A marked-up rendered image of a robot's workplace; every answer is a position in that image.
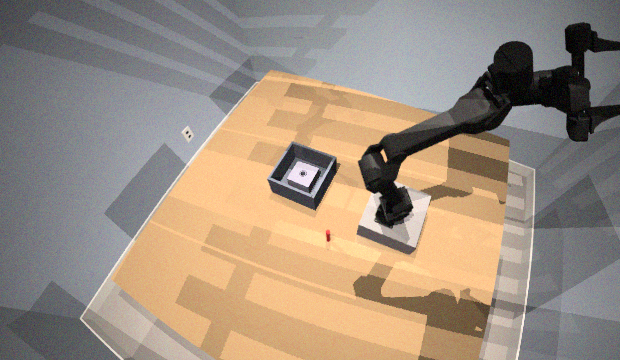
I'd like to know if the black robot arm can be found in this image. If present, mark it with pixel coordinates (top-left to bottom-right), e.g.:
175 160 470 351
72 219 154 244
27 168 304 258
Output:
358 41 591 228

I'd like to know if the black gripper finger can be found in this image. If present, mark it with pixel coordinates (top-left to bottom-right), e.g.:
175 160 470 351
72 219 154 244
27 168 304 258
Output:
585 104 620 134
589 30 620 53

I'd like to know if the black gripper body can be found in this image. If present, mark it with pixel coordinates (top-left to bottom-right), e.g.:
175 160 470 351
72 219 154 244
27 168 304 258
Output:
533 22 592 142

